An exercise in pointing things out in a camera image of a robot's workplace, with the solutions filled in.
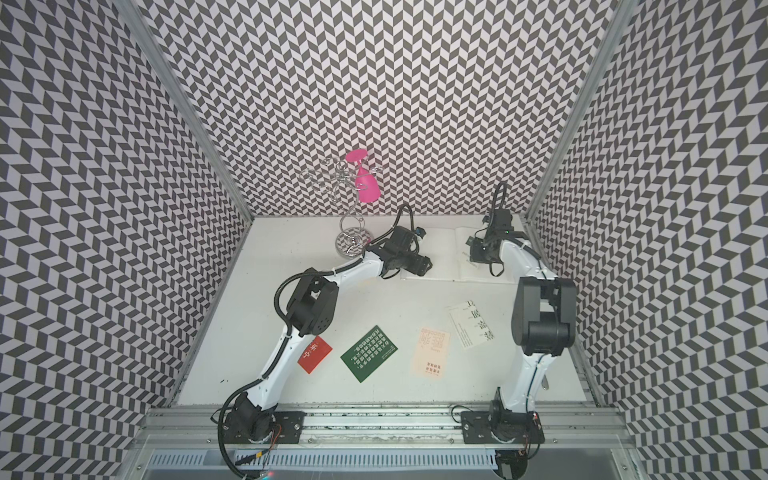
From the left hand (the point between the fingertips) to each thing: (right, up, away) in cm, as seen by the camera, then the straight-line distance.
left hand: (421, 262), depth 104 cm
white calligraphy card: (+14, -19, -12) cm, 27 cm away
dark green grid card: (-16, -25, -19) cm, 35 cm away
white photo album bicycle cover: (+10, +5, +5) cm, 12 cm away
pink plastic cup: (-19, +25, -2) cm, 32 cm away
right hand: (+18, +2, -7) cm, 19 cm away
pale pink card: (+2, -25, -17) cm, 31 cm away
